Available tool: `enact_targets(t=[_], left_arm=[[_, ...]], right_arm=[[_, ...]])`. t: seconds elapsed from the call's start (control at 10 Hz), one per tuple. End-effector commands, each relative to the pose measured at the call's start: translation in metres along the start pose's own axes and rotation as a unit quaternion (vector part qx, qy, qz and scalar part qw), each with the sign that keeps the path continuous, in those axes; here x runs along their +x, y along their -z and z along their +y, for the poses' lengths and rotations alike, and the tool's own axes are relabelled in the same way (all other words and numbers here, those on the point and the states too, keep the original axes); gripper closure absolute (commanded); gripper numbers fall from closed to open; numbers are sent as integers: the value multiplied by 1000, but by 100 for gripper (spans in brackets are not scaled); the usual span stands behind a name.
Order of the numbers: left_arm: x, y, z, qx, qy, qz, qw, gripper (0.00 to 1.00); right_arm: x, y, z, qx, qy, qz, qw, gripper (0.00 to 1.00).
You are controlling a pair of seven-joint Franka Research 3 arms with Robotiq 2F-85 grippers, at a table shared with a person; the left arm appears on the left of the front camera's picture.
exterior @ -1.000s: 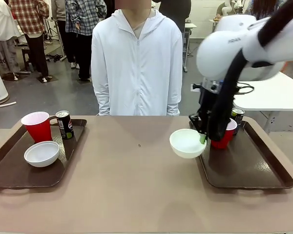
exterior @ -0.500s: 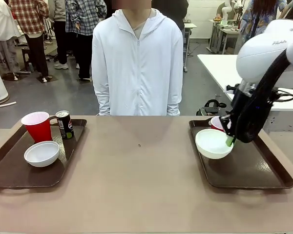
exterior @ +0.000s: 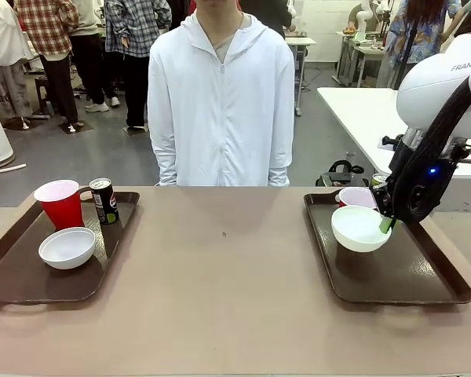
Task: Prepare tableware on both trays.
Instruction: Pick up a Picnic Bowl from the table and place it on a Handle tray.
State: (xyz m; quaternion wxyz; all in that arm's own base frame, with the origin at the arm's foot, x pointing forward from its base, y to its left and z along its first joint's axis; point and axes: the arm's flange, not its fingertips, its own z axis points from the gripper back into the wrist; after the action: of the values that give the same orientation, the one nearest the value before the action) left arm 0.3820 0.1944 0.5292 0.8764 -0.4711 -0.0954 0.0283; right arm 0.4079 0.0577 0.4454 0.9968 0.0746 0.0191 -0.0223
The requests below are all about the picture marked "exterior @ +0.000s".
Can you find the deep white bowl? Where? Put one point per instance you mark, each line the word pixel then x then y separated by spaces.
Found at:
pixel 66 251

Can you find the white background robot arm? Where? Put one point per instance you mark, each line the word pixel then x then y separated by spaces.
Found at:
pixel 362 15

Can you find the person's right forearm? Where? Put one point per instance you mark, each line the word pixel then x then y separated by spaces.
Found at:
pixel 168 170

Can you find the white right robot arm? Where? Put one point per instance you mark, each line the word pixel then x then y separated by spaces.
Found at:
pixel 428 90

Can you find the person's left forearm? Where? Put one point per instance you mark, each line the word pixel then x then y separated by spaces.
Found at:
pixel 278 173

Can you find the bystander in blue floral shirt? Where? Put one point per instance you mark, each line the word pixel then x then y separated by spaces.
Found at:
pixel 420 35

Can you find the person in white hoodie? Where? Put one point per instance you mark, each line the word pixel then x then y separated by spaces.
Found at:
pixel 220 118

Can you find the grey background workbench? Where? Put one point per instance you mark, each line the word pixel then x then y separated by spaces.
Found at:
pixel 361 49

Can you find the bystander in black trousers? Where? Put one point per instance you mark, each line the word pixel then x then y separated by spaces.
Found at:
pixel 88 59

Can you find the shallow white bowl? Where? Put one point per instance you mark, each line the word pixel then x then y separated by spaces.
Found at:
pixel 357 231

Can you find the white tube on floor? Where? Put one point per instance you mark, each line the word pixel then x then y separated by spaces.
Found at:
pixel 8 168

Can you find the brown plastic tray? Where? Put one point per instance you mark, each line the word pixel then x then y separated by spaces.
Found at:
pixel 23 279
pixel 396 275

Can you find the bystander in blue plaid shirt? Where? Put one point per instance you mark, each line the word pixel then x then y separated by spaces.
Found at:
pixel 129 23

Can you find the white background desk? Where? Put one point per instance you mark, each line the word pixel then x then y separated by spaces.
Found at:
pixel 300 41

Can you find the red plastic cup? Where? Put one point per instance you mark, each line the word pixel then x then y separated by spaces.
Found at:
pixel 63 212
pixel 355 196

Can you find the bystander in red plaid shirt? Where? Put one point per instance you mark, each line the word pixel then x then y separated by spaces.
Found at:
pixel 43 23

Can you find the black can green top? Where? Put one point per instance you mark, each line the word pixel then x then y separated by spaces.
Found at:
pixel 378 180

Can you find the white folding table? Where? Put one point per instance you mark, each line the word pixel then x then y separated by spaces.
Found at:
pixel 357 114

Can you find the black camera pole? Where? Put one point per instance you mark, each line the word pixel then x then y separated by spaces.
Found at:
pixel 407 55

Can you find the black stool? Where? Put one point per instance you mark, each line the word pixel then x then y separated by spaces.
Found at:
pixel 42 84

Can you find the bystander in white shirt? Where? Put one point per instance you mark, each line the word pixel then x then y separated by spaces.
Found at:
pixel 0 39

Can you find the black can silver top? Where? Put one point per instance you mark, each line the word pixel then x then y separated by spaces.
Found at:
pixel 104 204

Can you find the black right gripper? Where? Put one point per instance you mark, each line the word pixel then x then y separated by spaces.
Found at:
pixel 435 176

